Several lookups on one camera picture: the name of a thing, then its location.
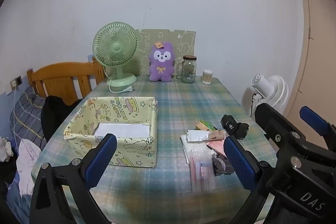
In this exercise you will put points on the white garment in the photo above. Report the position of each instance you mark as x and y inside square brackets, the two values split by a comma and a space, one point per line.
[26, 161]

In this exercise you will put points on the small tan packet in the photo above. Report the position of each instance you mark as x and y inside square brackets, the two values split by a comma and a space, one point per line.
[217, 134]

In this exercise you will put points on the beige door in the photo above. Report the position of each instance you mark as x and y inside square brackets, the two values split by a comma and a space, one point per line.
[315, 56]

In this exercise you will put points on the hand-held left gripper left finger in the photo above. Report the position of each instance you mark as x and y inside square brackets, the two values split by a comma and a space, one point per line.
[101, 158]

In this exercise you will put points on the plaid pillow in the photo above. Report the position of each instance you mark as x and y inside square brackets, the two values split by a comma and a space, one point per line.
[26, 113]

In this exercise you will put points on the black rolled sock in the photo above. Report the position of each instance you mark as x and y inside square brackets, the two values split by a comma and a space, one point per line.
[233, 125]

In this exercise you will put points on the glass jar mug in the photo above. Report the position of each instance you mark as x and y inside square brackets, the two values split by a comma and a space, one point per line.
[188, 70]

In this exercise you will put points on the crumpled white cloth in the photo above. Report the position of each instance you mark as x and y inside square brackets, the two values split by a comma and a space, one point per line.
[5, 148]

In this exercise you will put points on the black garment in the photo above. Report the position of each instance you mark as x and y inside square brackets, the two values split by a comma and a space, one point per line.
[55, 113]

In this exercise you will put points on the purple plush toy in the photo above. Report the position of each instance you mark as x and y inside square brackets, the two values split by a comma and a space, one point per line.
[160, 66]

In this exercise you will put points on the yellow fabric storage box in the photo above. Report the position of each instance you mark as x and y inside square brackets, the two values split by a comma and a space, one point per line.
[131, 148]

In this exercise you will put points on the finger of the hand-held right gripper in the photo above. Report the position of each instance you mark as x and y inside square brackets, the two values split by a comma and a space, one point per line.
[311, 116]
[270, 121]

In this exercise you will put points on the cotton swab container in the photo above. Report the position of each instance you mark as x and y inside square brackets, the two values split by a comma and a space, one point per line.
[207, 77]

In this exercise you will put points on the green desk fan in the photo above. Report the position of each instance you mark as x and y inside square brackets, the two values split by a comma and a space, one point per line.
[115, 47]

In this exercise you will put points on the white packet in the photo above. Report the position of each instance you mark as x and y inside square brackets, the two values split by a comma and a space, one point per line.
[197, 136]

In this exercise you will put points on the patterned olive board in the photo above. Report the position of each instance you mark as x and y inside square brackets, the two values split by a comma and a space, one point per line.
[147, 40]

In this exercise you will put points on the white flat pad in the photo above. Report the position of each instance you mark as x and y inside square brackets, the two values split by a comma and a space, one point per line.
[123, 130]

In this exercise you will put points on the blue bed sheet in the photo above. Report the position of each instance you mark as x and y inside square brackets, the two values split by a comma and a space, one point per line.
[15, 200]

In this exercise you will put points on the clear zip bag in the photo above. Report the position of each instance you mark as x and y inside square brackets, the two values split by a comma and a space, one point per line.
[202, 174]

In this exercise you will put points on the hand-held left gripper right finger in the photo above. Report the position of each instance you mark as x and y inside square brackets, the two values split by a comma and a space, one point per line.
[239, 161]

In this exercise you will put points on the wall socket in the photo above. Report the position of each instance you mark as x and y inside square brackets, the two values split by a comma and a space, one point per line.
[16, 81]

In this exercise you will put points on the pink packet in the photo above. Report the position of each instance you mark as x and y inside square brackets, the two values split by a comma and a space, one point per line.
[216, 146]

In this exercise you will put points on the white standing fan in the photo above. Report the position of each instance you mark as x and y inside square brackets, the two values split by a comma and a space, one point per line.
[273, 92]

